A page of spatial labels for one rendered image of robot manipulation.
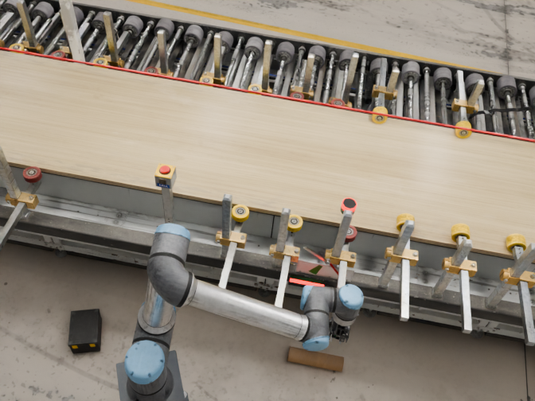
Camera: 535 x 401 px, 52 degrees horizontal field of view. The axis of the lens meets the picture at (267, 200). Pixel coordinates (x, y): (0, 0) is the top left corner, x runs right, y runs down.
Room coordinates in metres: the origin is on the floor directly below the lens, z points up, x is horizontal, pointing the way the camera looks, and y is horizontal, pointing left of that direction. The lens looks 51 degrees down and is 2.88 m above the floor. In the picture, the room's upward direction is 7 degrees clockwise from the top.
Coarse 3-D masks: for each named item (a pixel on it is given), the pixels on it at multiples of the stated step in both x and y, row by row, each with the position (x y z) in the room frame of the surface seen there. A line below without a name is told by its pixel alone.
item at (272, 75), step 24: (48, 0) 3.17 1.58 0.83; (144, 24) 3.11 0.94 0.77; (192, 24) 3.08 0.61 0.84; (96, 48) 2.88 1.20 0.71; (144, 48) 2.93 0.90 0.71; (192, 48) 2.99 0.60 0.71; (240, 48) 3.05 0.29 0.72; (336, 48) 3.00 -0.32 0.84; (432, 72) 2.94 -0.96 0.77; (480, 72) 2.92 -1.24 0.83; (456, 96) 2.81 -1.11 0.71; (528, 96) 2.89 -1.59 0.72; (408, 120) 2.38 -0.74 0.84; (456, 120) 2.58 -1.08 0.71; (504, 120) 2.63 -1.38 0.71
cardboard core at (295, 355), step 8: (288, 352) 1.29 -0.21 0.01; (296, 352) 1.26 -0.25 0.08; (304, 352) 1.27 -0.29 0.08; (312, 352) 1.28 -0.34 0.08; (320, 352) 1.29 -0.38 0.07; (288, 360) 1.23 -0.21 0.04; (296, 360) 1.23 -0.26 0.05; (304, 360) 1.23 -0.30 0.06; (312, 360) 1.23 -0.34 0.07; (320, 360) 1.24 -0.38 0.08; (328, 360) 1.24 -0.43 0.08; (336, 360) 1.25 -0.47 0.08; (328, 368) 1.21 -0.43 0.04; (336, 368) 1.21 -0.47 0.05
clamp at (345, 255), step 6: (330, 252) 1.40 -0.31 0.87; (342, 252) 1.40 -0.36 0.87; (348, 252) 1.41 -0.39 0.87; (324, 258) 1.39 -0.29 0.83; (330, 258) 1.37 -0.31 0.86; (336, 258) 1.37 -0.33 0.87; (342, 258) 1.37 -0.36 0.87; (348, 258) 1.38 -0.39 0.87; (354, 258) 1.38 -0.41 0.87; (336, 264) 1.37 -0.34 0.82; (348, 264) 1.36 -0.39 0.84
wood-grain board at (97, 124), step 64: (0, 64) 2.38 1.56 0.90; (64, 64) 2.45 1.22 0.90; (0, 128) 1.90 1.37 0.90; (64, 128) 1.95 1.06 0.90; (128, 128) 2.00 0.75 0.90; (192, 128) 2.05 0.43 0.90; (256, 128) 2.11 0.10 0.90; (320, 128) 2.16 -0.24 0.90; (384, 128) 2.22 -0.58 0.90; (448, 128) 2.28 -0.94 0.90; (192, 192) 1.63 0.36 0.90; (256, 192) 1.67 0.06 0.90; (320, 192) 1.72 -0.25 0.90; (384, 192) 1.77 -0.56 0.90; (448, 192) 1.82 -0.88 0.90; (512, 192) 1.86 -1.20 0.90; (512, 256) 1.48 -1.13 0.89
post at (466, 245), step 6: (468, 240) 1.36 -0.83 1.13; (462, 246) 1.35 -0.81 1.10; (468, 246) 1.33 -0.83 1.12; (456, 252) 1.36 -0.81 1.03; (462, 252) 1.33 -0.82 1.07; (468, 252) 1.33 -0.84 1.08; (456, 258) 1.34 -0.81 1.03; (462, 258) 1.33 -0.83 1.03; (456, 264) 1.33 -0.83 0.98; (444, 270) 1.37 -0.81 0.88; (444, 276) 1.34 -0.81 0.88; (450, 276) 1.33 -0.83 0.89; (438, 282) 1.36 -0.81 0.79; (444, 282) 1.33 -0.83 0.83; (438, 288) 1.34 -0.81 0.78; (444, 288) 1.33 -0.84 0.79; (438, 294) 1.33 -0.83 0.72
